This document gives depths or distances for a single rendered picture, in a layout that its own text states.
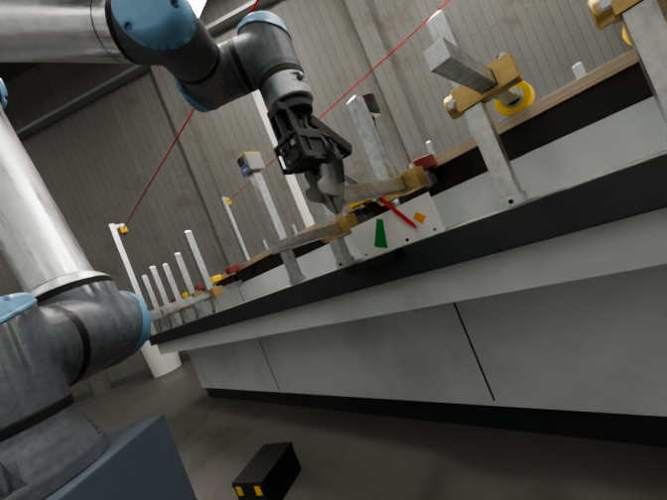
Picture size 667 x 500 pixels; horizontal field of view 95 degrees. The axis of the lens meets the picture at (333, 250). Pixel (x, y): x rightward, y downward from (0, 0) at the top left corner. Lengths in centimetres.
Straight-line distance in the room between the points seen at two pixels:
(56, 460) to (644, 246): 95
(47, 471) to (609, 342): 110
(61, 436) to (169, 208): 576
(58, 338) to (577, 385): 116
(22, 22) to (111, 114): 664
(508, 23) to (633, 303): 564
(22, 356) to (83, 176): 691
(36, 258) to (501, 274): 93
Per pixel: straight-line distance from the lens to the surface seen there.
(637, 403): 111
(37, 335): 64
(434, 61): 51
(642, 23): 73
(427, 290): 86
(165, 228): 629
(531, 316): 103
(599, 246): 75
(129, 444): 63
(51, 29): 65
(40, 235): 80
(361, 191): 63
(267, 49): 64
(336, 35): 608
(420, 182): 78
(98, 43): 62
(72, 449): 62
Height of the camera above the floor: 74
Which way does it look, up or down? 1 degrees up
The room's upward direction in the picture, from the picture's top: 22 degrees counter-clockwise
